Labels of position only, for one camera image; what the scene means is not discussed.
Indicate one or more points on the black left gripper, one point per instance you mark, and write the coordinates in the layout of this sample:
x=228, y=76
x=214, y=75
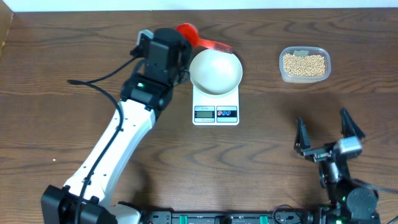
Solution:
x=184, y=50

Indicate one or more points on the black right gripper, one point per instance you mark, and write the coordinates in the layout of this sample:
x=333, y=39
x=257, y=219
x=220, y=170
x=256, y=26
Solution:
x=350, y=132

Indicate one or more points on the red plastic scoop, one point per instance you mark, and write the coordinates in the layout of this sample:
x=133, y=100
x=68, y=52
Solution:
x=191, y=33

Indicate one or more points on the pile of soybeans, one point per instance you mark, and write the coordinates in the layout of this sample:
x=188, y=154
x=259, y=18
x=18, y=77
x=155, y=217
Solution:
x=307, y=66

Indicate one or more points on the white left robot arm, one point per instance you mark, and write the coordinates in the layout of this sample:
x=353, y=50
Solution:
x=86, y=195

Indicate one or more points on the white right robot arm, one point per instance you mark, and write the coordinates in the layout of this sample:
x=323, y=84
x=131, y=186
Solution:
x=351, y=201

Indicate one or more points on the cream bowl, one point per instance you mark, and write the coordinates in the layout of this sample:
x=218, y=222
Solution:
x=215, y=73

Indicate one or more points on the white digital kitchen scale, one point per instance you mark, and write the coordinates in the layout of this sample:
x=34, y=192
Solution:
x=215, y=110

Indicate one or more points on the clear plastic container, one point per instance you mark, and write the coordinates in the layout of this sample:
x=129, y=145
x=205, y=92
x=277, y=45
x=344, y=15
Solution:
x=304, y=51

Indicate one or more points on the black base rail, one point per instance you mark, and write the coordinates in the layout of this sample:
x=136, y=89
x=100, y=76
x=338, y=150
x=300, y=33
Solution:
x=280, y=216

